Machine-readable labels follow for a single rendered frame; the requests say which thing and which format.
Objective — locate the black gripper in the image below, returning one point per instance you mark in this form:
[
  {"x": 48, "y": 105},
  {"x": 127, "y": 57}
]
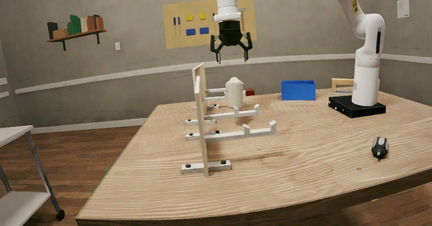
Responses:
[{"x": 230, "y": 35}]

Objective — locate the blue open-top rectangular bin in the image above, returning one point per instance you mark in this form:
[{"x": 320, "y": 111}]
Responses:
[{"x": 298, "y": 90}]

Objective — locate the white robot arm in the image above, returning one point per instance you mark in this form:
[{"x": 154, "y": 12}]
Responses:
[{"x": 370, "y": 27}]

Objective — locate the black and grey screwdriver handle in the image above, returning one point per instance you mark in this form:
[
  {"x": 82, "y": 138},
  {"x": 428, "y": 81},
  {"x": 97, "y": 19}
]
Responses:
[{"x": 380, "y": 147}]

